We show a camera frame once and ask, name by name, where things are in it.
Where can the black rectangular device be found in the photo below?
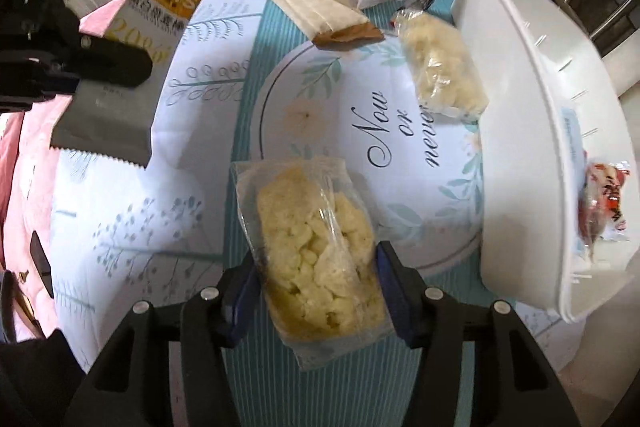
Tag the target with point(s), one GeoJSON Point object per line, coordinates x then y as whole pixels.
{"type": "Point", "coordinates": [41, 264]}

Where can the orange and grey oat packet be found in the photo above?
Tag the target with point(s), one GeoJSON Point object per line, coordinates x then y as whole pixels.
{"type": "Point", "coordinates": [115, 122]}

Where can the clear bag of yellow puffs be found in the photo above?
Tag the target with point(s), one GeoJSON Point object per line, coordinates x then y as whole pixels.
{"type": "Point", "coordinates": [440, 67]}
{"type": "Point", "coordinates": [315, 267]}

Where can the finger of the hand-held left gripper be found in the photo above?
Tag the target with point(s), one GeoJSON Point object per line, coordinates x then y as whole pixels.
{"type": "Point", "coordinates": [115, 64]}

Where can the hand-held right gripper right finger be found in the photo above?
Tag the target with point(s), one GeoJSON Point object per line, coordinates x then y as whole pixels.
{"type": "Point", "coordinates": [395, 292]}

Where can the red and white snack bag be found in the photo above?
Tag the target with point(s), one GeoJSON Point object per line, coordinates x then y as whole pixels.
{"type": "Point", "coordinates": [605, 202]}

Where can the long beige wafer packet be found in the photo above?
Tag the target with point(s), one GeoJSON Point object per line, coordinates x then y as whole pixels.
{"type": "Point", "coordinates": [315, 7]}

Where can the white plastic bin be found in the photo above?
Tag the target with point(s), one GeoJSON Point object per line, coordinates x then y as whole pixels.
{"type": "Point", "coordinates": [515, 107]}

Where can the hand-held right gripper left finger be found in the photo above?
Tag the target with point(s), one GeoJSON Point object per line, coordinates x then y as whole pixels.
{"type": "Point", "coordinates": [240, 297]}

